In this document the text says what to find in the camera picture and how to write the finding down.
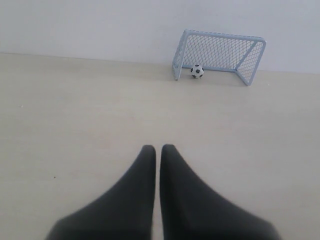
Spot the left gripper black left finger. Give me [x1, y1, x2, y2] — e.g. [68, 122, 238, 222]
[46, 145, 156, 240]

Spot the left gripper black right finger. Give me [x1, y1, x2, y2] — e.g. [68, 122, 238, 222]
[159, 144, 280, 240]

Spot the black and white soccer ball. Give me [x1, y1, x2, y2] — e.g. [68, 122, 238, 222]
[190, 64, 204, 79]

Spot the small white mesh goal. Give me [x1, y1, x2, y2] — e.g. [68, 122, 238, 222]
[171, 29, 267, 86]

